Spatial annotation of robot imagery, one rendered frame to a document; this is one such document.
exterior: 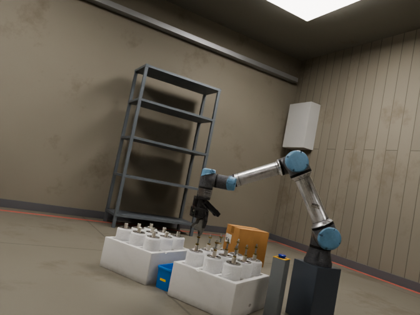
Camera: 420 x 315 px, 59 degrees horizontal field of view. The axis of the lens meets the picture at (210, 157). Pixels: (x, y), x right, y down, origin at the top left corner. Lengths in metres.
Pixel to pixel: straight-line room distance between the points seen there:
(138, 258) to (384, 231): 2.85
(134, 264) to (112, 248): 0.20
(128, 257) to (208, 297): 0.58
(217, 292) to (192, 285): 0.15
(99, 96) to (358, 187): 3.11
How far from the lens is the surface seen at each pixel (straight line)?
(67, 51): 4.38
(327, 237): 1.99
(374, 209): 4.44
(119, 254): 2.33
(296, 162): 1.96
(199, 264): 2.03
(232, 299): 1.88
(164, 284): 2.16
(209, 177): 1.98
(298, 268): 2.18
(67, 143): 4.27
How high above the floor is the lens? 0.62
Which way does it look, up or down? 4 degrees up
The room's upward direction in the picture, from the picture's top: 11 degrees clockwise
